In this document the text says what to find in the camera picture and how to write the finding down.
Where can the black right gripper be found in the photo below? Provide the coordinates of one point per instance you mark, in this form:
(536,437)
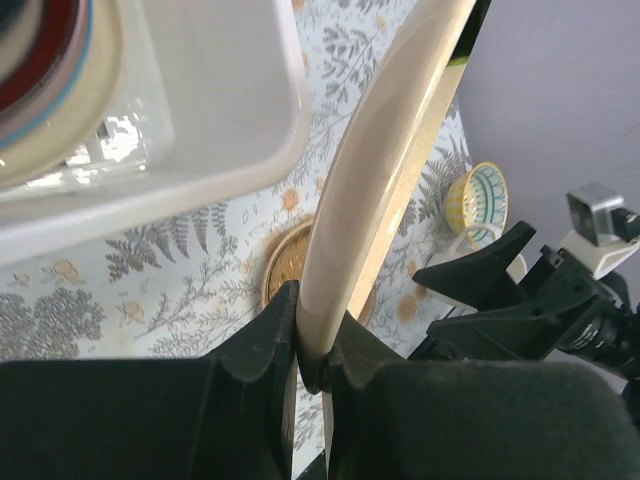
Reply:
(559,306)

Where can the white plastic bin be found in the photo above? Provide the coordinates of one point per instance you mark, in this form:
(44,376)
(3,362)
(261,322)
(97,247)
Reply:
(212,103)

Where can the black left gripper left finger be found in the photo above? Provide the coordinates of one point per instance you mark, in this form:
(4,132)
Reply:
(226,415)

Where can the cream small plate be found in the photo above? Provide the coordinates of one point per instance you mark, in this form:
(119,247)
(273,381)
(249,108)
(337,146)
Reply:
(411,89)

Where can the blue and cream plate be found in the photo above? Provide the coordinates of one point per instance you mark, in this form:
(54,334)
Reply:
(82,109)

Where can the white cup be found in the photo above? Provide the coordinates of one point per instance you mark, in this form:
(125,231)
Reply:
(480,279)

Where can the red rimmed cream plate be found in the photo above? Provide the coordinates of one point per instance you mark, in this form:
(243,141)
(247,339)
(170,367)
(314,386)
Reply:
(53,34)

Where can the teal patterned plate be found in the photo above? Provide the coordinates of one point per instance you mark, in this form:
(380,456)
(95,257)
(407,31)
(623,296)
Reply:
(477,203)

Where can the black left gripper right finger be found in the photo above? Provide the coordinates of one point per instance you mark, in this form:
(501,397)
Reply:
(391,418)

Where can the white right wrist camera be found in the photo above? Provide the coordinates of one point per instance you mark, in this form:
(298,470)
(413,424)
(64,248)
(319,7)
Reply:
(605,233)

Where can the floral table mat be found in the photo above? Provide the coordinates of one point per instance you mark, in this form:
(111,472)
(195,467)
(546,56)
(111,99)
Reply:
(180,286)

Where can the pink plate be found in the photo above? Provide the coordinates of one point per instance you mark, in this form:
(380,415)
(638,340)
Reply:
(19,20)

